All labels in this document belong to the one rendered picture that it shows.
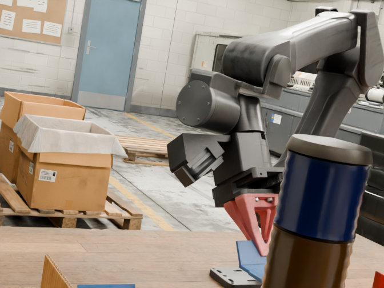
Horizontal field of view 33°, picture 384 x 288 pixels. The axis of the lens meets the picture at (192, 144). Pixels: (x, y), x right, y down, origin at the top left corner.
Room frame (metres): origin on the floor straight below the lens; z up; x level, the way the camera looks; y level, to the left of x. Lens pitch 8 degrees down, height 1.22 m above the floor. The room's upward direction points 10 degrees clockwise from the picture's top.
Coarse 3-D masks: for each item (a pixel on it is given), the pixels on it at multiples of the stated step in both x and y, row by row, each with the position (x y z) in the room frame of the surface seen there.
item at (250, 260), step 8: (264, 240) 0.78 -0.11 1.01; (240, 248) 0.75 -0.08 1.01; (248, 248) 0.76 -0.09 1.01; (256, 248) 0.76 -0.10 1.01; (240, 256) 0.75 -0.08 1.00; (248, 256) 0.75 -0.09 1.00; (256, 256) 0.76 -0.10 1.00; (240, 264) 0.74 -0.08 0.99; (248, 264) 0.75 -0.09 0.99; (256, 264) 0.75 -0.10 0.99; (264, 264) 0.76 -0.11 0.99; (248, 272) 0.73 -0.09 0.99; (256, 272) 0.72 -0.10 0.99
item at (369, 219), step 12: (360, 144) 0.57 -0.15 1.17; (372, 144) 0.56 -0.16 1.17; (372, 168) 0.54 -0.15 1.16; (372, 180) 0.54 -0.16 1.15; (372, 192) 0.51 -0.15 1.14; (372, 204) 0.50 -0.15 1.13; (360, 216) 0.51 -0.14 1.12; (372, 216) 0.50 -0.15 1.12; (360, 228) 0.51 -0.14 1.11; (372, 228) 0.49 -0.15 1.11; (372, 240) 0.49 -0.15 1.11
